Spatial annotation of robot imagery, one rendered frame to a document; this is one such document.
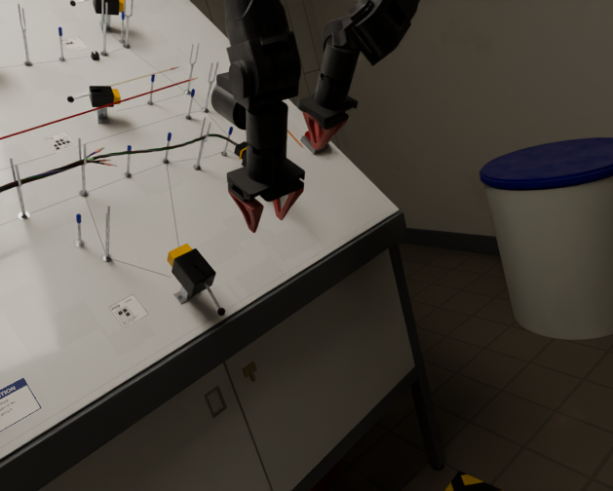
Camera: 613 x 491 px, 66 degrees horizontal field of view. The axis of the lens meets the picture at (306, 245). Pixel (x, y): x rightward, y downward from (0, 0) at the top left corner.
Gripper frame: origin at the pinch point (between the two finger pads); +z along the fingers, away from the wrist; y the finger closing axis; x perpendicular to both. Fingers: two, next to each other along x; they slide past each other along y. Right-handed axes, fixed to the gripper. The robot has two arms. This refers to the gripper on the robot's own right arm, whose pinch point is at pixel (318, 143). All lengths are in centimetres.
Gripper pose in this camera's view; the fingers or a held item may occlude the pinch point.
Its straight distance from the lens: 93.4
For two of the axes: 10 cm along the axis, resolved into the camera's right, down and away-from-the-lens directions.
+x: 7.6, 5.6, -3.3
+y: -6.2, 4.6, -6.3
